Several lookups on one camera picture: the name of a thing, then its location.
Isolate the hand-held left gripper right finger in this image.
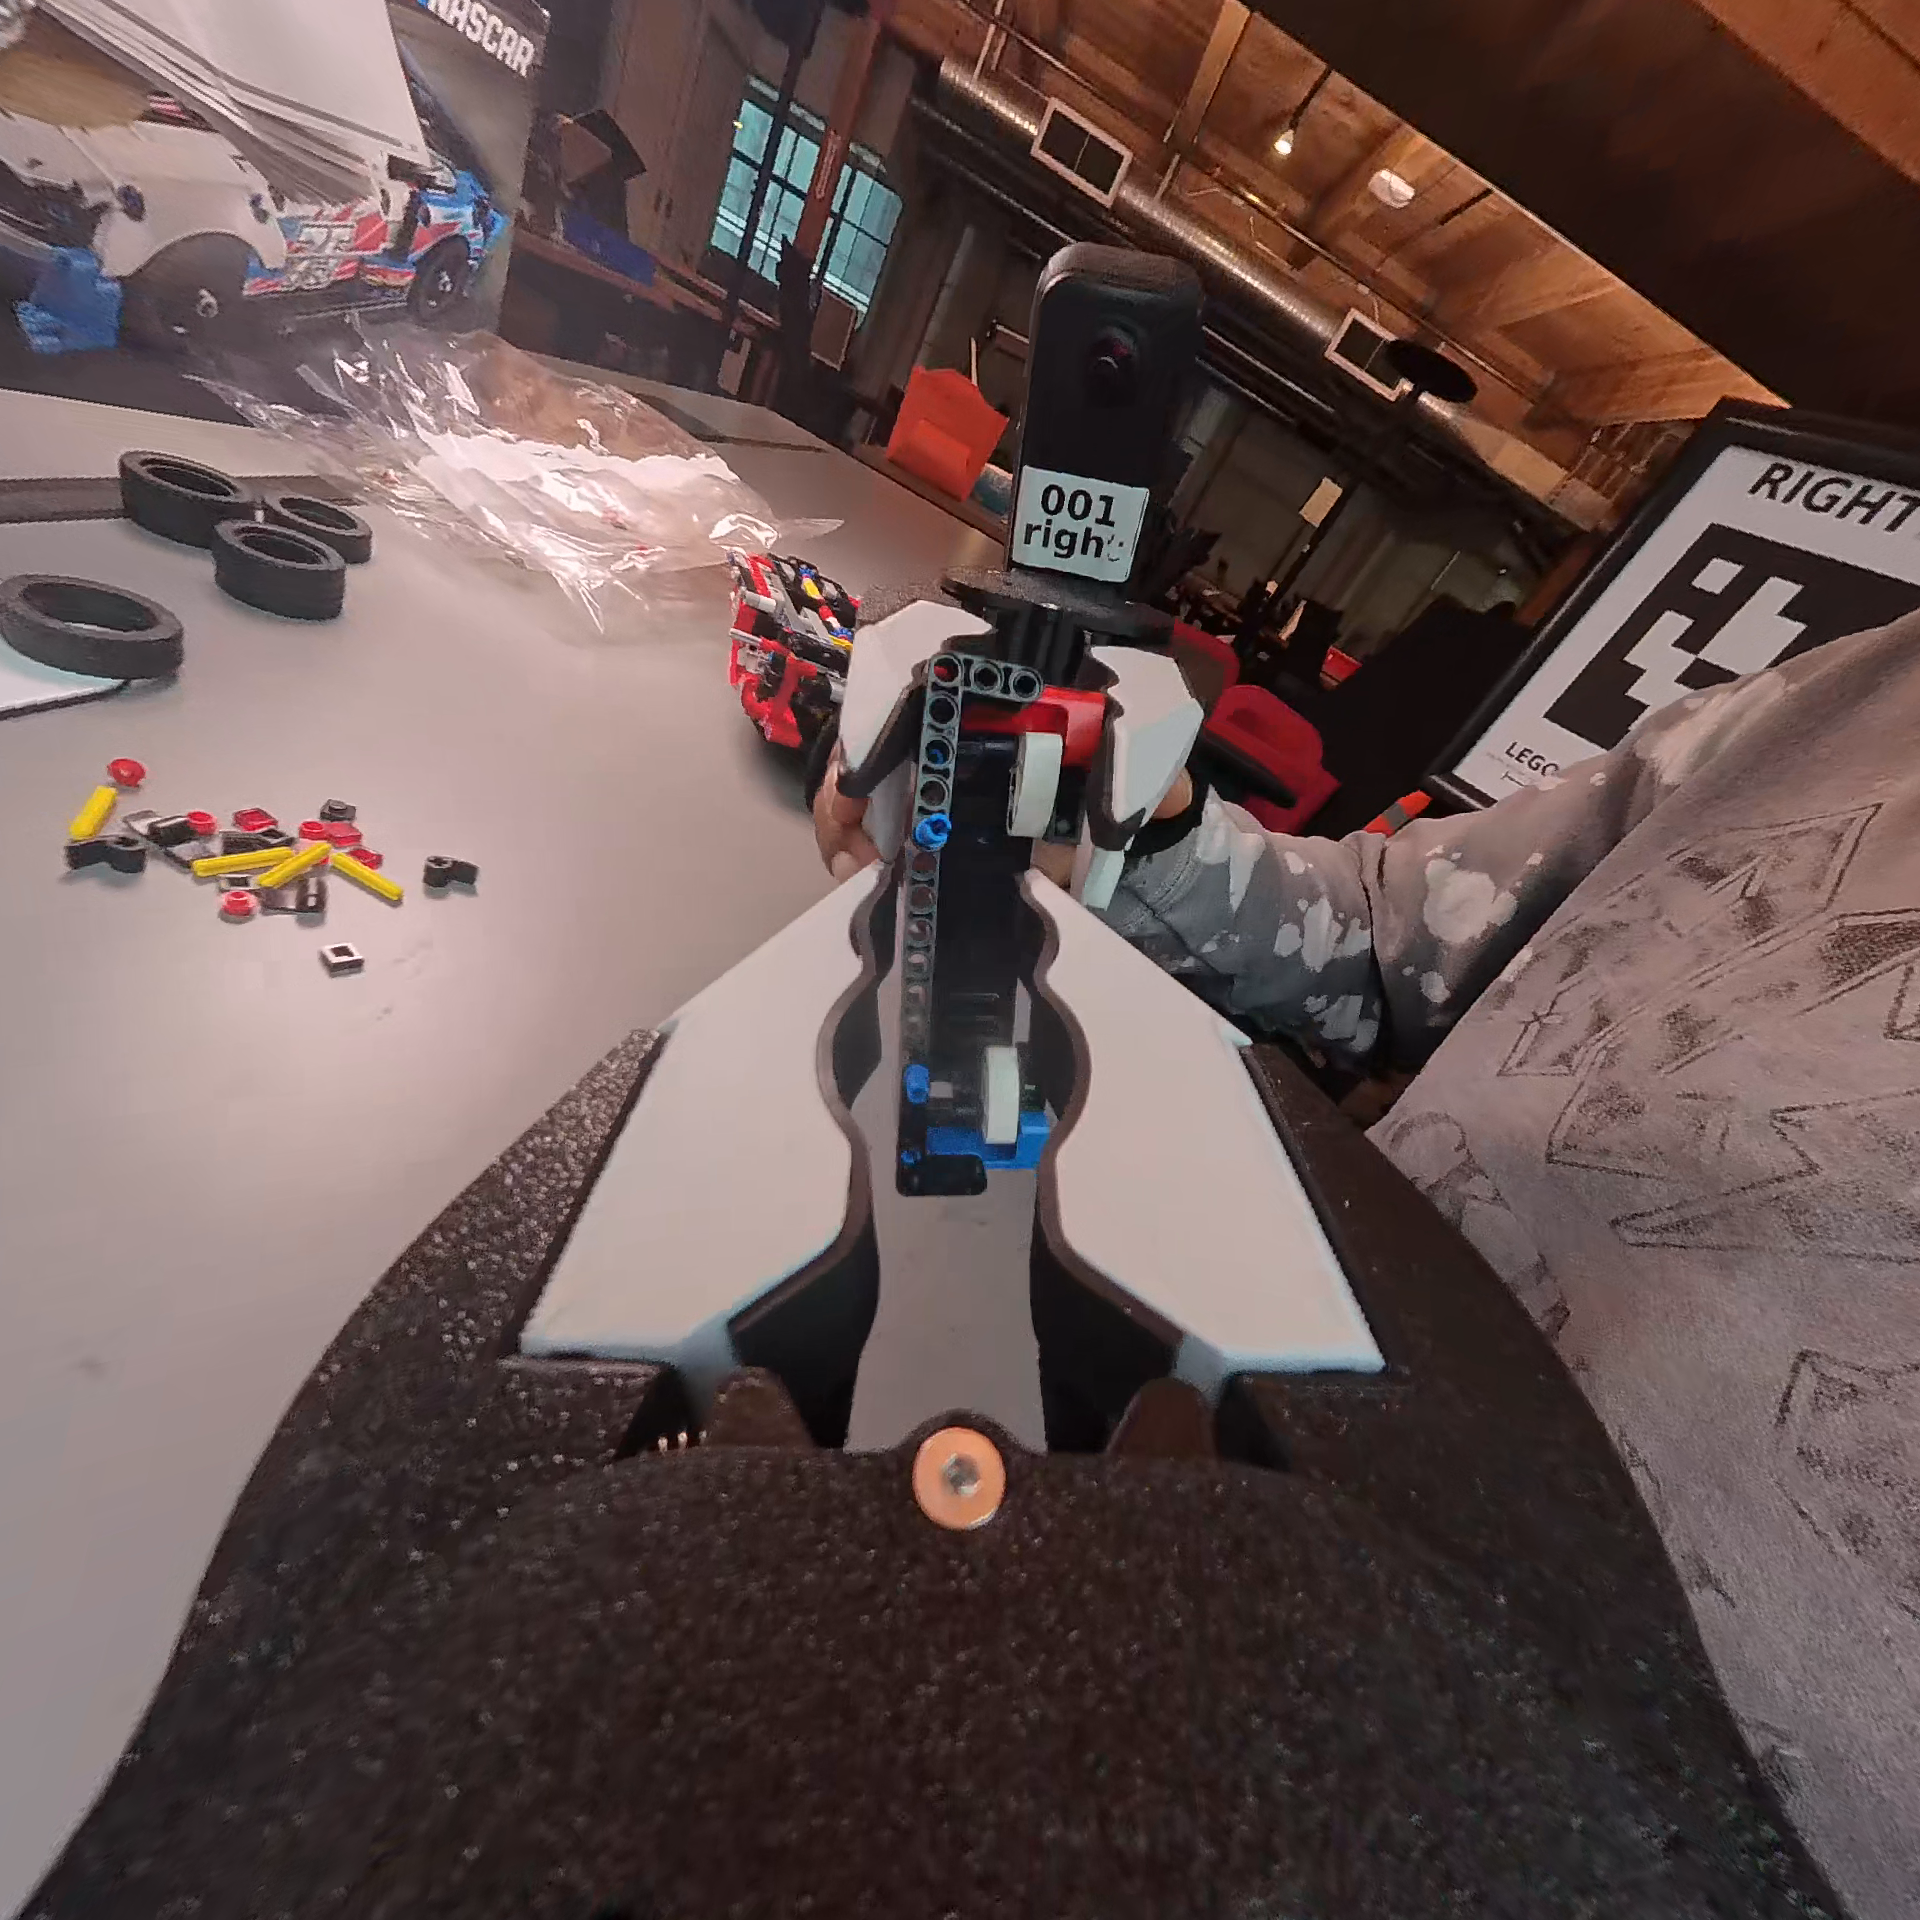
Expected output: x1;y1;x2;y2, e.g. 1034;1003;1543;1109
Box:
1028;872;1388;1454

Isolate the paned window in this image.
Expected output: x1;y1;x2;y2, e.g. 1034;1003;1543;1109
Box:
711;88;905;288

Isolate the orange bag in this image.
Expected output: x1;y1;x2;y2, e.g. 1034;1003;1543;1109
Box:
887;368;1011;473

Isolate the clear plastic bag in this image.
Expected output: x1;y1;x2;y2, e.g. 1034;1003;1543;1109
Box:
195;323;842;633

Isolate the toy brick car chassis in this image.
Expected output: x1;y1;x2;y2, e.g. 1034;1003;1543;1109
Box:
727;545;864;751

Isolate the framed marker sign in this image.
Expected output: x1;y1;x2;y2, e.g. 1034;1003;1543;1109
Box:
1424;398;1920;811

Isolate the blue storage bin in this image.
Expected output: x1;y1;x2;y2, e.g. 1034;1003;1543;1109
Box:
563;209;664;288

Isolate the metal air duct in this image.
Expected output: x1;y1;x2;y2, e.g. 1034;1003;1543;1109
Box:
937;46;1404;368

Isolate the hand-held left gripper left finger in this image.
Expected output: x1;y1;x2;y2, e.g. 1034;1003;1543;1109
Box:
520;872;890;1449

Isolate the black toy car box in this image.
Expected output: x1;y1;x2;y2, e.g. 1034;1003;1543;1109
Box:
0;0;549;393

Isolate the black rubber toy tyre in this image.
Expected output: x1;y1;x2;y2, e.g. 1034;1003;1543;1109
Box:
210;517;347;619
264;491;376;565
116;451;257;548
0;574;185;680

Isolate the building instruction booklet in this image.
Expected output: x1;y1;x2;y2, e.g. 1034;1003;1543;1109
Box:
31;0;437;166

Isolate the person's right forearm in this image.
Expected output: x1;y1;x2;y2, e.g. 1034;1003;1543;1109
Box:
1117;796;1519;1075

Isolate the black red blue bumper assembly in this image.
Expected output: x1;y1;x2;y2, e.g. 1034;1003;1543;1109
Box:
892;652;1115;1199

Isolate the person's right hand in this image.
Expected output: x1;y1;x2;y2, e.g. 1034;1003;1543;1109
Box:
810;773;905;884

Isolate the pile of small brick pieces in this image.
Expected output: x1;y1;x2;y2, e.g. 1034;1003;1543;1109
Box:
64;753;483;981

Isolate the red office chair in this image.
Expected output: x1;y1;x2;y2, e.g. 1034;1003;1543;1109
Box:
1171;622;1344;835

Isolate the person's grey sweatshirt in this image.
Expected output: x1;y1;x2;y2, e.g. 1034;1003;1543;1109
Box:
1371;613;1920;1920

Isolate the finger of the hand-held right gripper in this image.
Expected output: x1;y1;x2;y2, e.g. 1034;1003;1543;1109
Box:
832;597;964;805
1080;645;1204;846

